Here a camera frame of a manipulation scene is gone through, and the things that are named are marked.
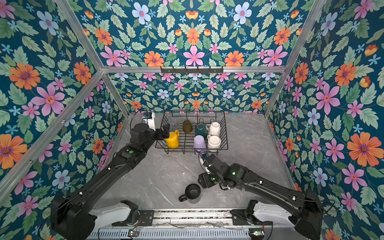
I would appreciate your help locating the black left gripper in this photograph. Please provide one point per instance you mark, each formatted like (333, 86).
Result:
(161, 135)

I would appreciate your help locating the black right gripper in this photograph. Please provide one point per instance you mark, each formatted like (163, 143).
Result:
(203, 181)

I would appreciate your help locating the yellow mug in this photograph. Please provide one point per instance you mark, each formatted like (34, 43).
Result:
(173, 140)

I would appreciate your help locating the lilac plastic cup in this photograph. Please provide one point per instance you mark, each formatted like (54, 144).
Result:
(199, 144)

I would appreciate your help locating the red interior white mug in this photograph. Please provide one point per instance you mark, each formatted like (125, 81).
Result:
(214, 142)

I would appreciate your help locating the black wire dish rack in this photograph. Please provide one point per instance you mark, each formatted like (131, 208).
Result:
(187, 140)

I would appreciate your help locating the olive green glass cup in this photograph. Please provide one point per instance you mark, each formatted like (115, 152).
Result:
(187, 127)

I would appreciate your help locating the black mug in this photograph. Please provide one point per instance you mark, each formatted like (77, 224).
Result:
(192, 194)

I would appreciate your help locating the white faceted mug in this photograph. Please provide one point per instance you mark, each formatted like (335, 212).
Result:
(213, 128)

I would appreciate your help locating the green mug cream interior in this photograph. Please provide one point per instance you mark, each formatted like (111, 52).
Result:
(200, 129)

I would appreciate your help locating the clear glass cup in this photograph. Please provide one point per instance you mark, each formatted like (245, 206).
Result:
(174, 124)

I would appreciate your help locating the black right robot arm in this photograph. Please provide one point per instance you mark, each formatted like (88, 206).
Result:
(301, 210)

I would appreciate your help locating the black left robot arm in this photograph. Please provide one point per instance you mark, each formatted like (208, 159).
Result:
(71, 216)

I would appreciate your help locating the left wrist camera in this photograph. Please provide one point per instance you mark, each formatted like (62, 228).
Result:
(149, 119)

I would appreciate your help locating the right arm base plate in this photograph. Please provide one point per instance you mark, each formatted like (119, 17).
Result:
(240, 218)

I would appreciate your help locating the black hook rail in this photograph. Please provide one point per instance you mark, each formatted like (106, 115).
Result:
(192, 70)

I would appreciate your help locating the aluminium front rail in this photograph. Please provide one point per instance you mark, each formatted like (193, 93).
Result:
(120, 216)

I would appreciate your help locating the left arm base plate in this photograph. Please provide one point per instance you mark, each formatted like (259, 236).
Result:
(143, 218)

